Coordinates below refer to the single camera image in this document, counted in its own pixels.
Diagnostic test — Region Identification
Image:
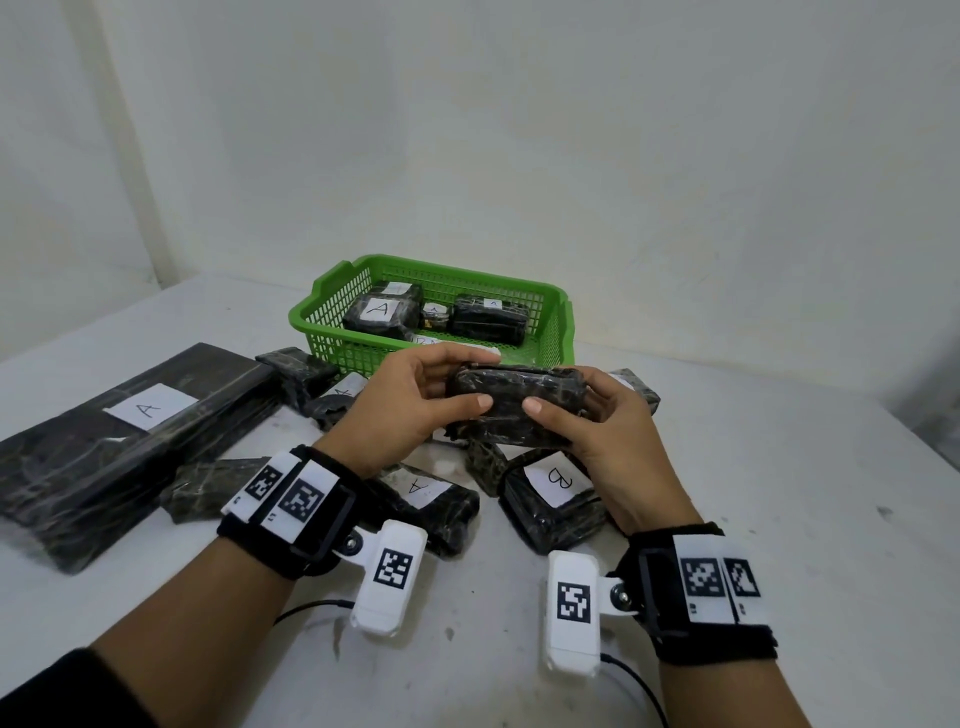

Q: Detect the person's right hand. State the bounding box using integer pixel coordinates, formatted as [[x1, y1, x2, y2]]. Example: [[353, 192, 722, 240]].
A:
[[521, 365, 703, 538]]

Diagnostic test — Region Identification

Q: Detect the person's left hand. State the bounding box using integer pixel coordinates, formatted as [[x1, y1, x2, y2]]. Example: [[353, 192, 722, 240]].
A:
[[314, 344, 502, 479]]

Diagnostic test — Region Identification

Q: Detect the black packet labelled A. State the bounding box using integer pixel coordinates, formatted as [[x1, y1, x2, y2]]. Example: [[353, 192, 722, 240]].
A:
[[342, 294, 425, 340]]

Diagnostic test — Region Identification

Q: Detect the green plastic mesh basket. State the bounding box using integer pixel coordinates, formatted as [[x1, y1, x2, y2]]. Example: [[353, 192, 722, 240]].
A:
[[288, 254, 577, 376]]

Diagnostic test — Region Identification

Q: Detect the long black packet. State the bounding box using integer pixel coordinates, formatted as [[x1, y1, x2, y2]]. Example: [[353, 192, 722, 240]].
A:
[[447, 294, 530, 348]]

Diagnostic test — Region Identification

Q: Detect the pile of black packets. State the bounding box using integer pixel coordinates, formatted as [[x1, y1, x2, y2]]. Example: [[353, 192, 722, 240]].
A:
[[0, 342, 663, 575]]

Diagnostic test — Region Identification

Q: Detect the person's left forearm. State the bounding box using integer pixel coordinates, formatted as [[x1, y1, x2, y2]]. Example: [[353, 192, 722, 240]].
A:
[[0, 536, 298, 728]]

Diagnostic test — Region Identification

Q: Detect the person's right forearm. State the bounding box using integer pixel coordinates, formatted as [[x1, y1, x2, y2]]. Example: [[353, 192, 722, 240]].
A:
[[659, 652, 811, 728]]

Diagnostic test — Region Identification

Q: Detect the black left wristband with markers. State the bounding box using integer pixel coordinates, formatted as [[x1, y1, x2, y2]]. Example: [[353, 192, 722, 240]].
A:
[[217, 444, 369, 583]]

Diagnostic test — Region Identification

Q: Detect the black wristband with markers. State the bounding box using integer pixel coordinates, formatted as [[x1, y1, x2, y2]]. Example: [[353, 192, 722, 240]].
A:
[[217, 444, 369, 583], [611, 522, 780, 667]]

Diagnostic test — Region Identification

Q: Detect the black right wristband with markers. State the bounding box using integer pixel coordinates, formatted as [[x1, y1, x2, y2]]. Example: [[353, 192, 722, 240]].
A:
[[611, 522, 780, 667]]

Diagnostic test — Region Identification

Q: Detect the black packet labelled B near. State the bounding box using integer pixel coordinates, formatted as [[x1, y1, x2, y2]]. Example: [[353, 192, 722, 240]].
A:
[[599, 652, 669, 728]]

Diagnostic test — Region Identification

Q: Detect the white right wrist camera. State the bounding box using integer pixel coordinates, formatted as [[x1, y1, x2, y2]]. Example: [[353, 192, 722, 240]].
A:
[[541, 551, 639, 679]]

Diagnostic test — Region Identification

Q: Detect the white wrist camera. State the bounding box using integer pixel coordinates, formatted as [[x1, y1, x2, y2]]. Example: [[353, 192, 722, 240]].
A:
[[541, 551, 639, 679], [333, 519, 429, 639]]

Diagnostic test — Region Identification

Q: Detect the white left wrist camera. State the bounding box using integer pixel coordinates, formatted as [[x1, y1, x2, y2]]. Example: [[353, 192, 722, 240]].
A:
[[333, 519, 429, 639]]

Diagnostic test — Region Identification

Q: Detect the black left camera cable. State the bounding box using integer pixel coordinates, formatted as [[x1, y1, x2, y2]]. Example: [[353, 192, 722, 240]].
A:
[[273, 598, 358, 628]]

